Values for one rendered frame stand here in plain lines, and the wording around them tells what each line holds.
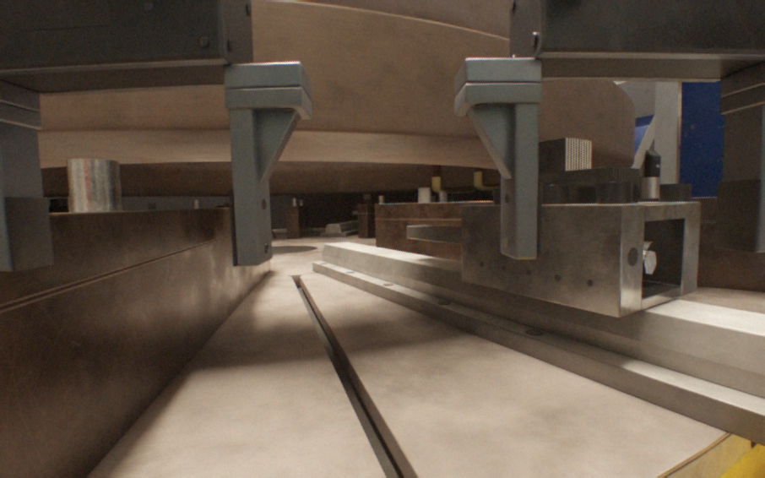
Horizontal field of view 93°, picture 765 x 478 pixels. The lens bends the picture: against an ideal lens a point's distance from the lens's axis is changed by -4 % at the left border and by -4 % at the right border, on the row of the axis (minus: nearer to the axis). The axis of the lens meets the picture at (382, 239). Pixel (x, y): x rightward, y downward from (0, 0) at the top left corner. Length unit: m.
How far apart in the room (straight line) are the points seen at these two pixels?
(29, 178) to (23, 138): 0.02
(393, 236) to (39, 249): 2.31
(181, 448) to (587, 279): 0.79
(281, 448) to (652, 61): 0.65
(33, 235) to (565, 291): 0.84
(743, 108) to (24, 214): 0.41
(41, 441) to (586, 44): 0.67
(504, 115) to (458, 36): 0.86
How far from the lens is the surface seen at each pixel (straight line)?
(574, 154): 1.06
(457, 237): 1.31
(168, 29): 0.23
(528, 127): 0.21
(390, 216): 2.51
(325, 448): 0.68
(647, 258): 0.93
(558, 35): 0.22
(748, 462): 1.13
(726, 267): 2.06
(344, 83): 0.91
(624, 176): 1.01
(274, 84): 0.21
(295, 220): 4.52
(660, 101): 6.82
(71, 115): 0.98
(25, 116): 0.30
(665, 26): 0.25
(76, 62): 0.25
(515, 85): 0.21
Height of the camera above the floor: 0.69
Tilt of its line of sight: 5 degrees down
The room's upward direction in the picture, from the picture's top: 1 degrees counter-clockwise
